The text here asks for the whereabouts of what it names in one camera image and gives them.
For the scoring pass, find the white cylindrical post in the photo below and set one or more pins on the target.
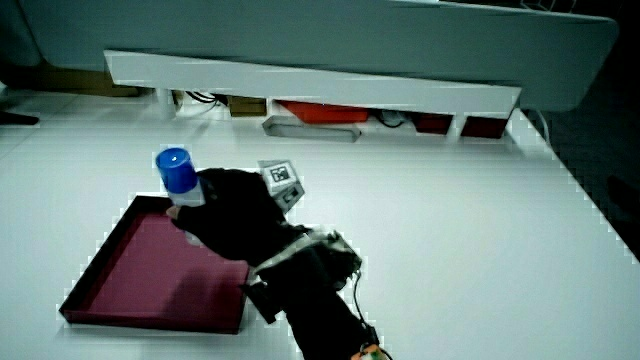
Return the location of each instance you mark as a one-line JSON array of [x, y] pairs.
[[165, 102]]

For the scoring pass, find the red flat box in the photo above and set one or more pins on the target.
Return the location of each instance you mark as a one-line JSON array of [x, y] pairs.
[[325, 112]]

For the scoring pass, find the maroon square plate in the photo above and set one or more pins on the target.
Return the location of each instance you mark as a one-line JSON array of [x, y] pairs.
[[140, 270]]

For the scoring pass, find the white desk shelf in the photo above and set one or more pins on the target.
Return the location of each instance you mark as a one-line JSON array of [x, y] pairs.
[[300, 85]]

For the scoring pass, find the black flat base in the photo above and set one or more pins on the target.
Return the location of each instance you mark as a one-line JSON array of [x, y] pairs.
[[17, 119]]

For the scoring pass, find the grey oblong tray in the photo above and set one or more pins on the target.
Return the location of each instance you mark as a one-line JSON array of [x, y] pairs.
[[310, 131]]

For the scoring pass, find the person's right hand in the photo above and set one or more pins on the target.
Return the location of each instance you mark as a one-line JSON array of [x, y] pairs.
[[235, 215]]

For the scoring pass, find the large white panel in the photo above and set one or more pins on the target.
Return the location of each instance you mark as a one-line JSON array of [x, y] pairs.
[[350, 30]]

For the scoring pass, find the white glue bottle blue cap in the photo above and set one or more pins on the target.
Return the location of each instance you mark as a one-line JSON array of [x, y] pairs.
[[177, 172]]

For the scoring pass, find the dark red box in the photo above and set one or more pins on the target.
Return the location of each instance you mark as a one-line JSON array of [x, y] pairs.
[[484, 127], [432, 123]]

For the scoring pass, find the brown cardboard box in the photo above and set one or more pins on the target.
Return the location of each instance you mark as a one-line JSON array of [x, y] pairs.
[[85, 82]]

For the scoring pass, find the brown small box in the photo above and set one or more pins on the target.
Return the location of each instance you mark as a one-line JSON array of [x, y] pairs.
[[247, 106]]

